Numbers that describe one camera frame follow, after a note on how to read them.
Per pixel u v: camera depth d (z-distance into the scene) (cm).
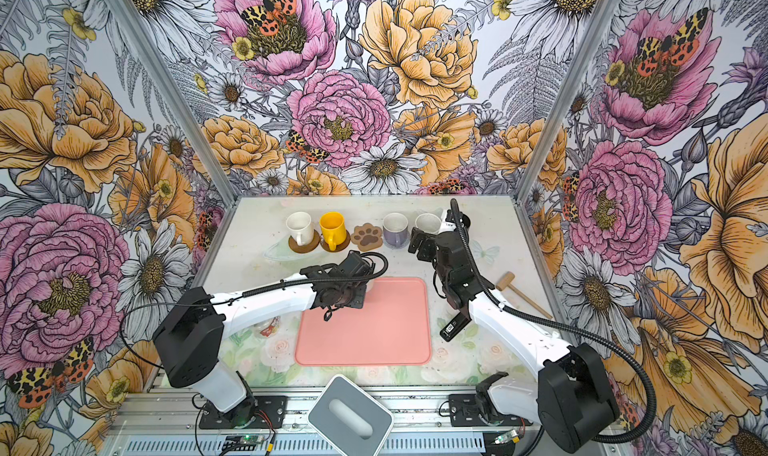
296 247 101
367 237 109
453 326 85
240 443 71
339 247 105
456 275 62
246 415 67
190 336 44
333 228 100
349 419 73
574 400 41
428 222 105
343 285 65
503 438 72
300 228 100
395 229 108
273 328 85
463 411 74
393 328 89
